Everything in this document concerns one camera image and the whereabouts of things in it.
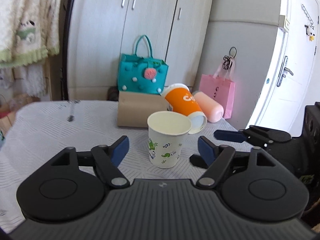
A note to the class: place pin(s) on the brown cylindrical cup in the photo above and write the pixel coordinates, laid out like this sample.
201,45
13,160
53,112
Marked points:
135,108

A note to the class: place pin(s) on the silver door handle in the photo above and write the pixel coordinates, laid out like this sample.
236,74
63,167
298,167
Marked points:
283,71

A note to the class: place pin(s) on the white green fluffy pajama top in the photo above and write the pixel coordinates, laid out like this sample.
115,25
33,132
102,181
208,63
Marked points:
27,30

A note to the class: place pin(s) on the white patterned tablecloth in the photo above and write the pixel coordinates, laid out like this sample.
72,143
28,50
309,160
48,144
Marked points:
43,129

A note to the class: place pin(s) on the white paper cup green leaves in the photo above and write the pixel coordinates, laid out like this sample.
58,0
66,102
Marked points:
166,131

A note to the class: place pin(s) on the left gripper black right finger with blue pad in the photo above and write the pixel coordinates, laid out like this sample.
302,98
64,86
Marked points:
253,184

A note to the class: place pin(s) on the pink paper gift bag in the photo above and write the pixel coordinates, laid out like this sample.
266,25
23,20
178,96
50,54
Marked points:
220,87

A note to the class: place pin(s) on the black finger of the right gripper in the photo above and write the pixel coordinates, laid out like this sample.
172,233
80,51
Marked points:
253,134

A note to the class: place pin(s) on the grey three-door wardrobe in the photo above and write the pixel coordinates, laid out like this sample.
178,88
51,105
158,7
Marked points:
102,30

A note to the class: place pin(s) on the panda key charm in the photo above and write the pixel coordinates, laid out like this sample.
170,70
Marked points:
310,32

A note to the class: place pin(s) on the teal felt handbag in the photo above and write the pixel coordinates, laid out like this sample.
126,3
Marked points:
141,74

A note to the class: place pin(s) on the orange white cup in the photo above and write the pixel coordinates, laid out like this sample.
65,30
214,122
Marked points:
182,101

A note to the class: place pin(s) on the pink cup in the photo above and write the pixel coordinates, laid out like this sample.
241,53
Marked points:
212,109

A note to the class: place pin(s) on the black clothes rack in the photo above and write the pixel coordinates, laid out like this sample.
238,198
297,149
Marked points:
63,80

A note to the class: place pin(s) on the white door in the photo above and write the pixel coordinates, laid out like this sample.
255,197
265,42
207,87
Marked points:
278,107

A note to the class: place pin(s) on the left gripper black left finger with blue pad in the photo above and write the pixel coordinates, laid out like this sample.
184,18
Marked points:
73,184

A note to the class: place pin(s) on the brown paper shopping bag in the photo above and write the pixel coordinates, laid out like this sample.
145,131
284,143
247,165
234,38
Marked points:
10,108

